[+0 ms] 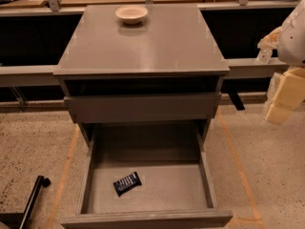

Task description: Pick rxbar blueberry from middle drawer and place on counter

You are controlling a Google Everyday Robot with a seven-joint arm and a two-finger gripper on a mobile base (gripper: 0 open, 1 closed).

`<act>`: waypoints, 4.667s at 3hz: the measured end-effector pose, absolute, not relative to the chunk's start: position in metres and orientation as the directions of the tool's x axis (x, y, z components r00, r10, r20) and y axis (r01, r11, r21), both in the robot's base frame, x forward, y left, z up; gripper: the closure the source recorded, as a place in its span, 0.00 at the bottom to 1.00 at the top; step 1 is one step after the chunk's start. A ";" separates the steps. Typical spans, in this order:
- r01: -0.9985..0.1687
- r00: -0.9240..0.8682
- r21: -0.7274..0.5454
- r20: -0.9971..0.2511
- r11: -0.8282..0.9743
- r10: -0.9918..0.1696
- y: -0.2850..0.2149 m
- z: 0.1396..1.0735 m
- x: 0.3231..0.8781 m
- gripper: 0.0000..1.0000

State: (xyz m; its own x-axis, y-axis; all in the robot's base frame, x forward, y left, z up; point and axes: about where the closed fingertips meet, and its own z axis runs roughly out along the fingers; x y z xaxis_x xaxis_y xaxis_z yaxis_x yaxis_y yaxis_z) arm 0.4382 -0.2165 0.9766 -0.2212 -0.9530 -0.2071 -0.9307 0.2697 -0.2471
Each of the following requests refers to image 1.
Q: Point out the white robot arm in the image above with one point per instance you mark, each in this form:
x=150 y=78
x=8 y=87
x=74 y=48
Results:
x=289 y=40

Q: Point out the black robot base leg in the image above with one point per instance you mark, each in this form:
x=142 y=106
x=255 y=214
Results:
x=20 y=220

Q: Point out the grey drawer cabinet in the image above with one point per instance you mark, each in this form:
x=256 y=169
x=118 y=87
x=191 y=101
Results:
x=170 y=52

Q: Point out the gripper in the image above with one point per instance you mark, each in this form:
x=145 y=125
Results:
x=294 y=45

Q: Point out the closed grey top drawer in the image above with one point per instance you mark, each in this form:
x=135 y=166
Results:
x=142 y=107

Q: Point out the grey metal rail frame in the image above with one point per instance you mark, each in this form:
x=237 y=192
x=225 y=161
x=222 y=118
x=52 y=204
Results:
x=21 y=76

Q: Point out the dark blue rxbar wrapper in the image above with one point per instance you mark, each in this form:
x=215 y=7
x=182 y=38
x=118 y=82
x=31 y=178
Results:
x=125 y=184

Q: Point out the cream ceramic bowl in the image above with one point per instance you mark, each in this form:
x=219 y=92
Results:
x=131 y=15

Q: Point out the open grey middle drawer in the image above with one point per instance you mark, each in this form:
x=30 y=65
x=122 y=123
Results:
x=176 y=190

